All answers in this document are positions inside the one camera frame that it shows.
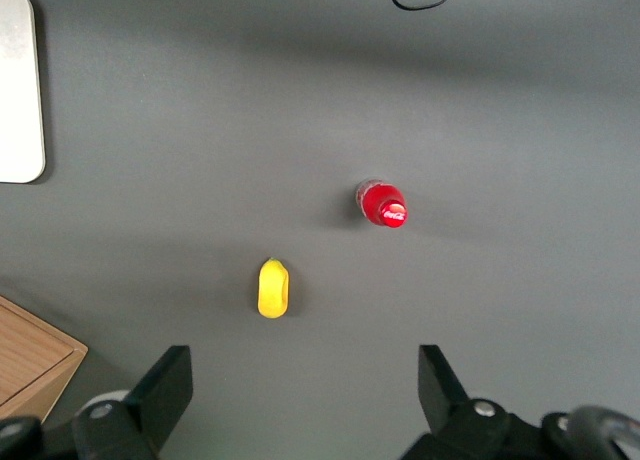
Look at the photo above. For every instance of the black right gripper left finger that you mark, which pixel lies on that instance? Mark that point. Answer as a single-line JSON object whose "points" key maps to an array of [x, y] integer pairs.
{"points": [[160, 400]]}

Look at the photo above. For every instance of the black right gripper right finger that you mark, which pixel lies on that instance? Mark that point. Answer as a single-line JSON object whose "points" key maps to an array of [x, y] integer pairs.
{"points": [[445, 400]]}

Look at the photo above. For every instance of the beige plastic tray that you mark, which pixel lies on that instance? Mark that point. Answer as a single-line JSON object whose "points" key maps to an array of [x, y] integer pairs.
{"points": [[17, 90]]}

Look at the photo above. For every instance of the wooden drawer cabinet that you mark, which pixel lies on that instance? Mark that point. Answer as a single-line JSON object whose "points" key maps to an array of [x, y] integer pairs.
{"points": [[30, 355]]}

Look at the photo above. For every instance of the yellow toy lemon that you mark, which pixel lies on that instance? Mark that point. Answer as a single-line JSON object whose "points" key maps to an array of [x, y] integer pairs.
{"points": [[273, 290]]}

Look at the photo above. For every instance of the red cola bottle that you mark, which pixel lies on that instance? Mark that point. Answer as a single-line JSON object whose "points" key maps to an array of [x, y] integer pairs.
{"points": [[382, 205]]}

